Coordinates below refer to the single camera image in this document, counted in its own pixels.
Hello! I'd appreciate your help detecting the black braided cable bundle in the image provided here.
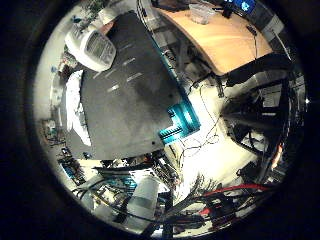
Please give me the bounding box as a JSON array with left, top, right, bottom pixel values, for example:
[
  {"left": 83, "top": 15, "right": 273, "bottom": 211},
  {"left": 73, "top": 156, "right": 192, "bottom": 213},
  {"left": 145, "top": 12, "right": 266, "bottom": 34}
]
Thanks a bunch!
[{"left": 166, "top": 173, "right": 221, "bottom": 223}]

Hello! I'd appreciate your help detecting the black office chair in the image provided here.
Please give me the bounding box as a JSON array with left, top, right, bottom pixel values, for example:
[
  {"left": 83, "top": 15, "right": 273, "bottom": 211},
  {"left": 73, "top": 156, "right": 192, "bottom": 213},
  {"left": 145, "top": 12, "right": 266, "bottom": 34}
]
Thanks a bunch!
[{"left": 220, "top": 53, "right": 296, "bottom": 143}]

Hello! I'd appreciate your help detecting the cluttered electronics workbench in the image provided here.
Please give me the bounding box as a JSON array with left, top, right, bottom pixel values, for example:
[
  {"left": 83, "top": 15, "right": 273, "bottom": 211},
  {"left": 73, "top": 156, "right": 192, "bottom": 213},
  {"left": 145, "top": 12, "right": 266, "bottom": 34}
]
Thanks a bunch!
[{"left": 57, "top": 146, "right": 88, "bottom": 187}]

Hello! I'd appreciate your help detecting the computer monitor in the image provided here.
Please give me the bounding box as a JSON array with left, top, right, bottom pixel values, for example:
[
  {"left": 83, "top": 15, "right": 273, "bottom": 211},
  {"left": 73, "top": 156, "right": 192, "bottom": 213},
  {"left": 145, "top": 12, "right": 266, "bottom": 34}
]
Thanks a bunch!
[{"left": 232, "top": 0, "right": 258, "bottom": 14}]

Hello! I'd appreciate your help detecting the light wooden desk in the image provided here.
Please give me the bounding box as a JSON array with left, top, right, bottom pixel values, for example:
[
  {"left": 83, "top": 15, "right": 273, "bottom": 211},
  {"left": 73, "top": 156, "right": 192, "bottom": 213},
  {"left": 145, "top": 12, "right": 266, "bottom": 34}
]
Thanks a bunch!
[{"left": 156, "top": 6, "right": 274, "bottom": 77}]

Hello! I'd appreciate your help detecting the red cable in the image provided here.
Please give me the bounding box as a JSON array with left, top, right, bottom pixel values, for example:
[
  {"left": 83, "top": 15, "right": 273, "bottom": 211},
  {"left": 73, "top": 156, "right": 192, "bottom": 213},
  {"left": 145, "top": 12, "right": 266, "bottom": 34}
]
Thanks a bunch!
[{"left": 199, "top": 183, "right": 271, "bottom": 198}]

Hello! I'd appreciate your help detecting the white grid-pattern cloth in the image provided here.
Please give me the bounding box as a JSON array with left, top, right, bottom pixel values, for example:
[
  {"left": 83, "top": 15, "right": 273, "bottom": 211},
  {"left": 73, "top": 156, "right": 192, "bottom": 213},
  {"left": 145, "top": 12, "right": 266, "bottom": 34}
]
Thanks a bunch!
[{"left": 64, "top": 69, "right": 93, "bottom": 148}]

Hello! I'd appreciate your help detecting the teal aluminium frame bracket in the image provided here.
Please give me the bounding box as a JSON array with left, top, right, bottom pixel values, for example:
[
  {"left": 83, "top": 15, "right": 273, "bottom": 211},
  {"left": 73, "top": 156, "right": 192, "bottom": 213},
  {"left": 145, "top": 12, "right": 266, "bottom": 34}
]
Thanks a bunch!
[{"left": 158, "top": 101, "right": 202, "bottom": 146}]

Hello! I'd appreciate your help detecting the clear plastic container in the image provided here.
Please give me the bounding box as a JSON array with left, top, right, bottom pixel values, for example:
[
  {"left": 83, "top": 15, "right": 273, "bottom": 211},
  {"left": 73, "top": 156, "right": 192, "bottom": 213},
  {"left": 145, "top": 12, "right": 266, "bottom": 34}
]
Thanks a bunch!
[{"left": 188, "top": 3, "right": 215, "bottom": 26}]

